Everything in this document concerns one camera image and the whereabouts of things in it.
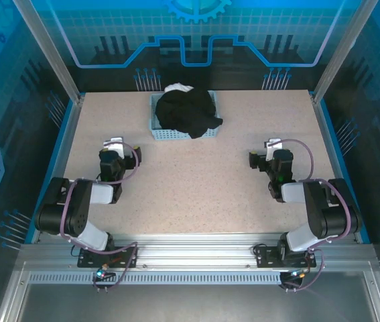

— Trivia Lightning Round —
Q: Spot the white crumpled t-shirt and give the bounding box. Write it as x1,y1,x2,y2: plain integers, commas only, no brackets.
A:
164,83,196,95

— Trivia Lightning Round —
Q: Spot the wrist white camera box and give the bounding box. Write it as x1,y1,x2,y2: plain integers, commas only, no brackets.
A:
265,138,283,160
103,136,126,158

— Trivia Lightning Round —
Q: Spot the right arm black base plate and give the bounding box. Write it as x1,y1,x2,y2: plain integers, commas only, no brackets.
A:
254,246,318,269

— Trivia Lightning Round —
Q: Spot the aluminium frame post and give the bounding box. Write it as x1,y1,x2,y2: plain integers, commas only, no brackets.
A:
11,0,84,103
311,0,380,105

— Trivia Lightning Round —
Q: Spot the metal front tray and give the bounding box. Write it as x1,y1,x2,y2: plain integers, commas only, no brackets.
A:
0,261,380,322

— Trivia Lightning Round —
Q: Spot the blue perforated plastic basket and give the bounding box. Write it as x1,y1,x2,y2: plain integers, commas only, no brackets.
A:
148,91,225,142

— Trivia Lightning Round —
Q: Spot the right aluminium frame post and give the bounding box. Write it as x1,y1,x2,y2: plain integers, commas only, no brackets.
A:
311,0,380,105

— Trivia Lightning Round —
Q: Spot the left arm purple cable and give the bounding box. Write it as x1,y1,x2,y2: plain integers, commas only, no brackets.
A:
60,140,140,292

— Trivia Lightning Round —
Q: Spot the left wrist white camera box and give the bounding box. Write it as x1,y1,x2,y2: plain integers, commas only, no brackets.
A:
103,136,126,158

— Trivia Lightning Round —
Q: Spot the aluminium side rail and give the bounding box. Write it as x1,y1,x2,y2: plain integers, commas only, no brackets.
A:
25,95,85,244
312,95,371,244

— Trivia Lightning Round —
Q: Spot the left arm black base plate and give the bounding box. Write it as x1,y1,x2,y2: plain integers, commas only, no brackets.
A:
76,246,139,269

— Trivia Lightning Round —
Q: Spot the left aluminium frame post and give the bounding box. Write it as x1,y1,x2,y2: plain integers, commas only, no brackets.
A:
11,0,84,103

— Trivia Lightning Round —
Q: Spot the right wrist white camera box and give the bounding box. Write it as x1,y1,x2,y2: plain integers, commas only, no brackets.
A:
265,138,283,160

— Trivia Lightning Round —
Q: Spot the left aluminium side rail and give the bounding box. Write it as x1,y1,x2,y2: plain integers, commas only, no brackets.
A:
25,95,85,244

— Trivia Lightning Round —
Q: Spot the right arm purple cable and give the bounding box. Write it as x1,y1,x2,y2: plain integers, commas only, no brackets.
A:
269,138,351,292

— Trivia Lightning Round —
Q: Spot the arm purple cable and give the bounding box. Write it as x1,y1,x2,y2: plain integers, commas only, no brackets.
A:
269,138,351,292
60,140,140,292

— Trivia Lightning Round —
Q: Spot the right aluminium side rail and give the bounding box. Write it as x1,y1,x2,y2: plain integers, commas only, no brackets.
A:
312,95,371,244

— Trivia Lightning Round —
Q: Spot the black t-shirt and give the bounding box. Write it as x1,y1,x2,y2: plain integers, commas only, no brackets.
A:
155,87,225,140

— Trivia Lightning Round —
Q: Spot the aluminium mounting beam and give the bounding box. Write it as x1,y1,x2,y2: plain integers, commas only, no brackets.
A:
18,233,377,271

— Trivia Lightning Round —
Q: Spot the slotted grey cable duct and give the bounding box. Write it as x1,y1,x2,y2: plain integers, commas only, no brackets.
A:
27,271,283,286

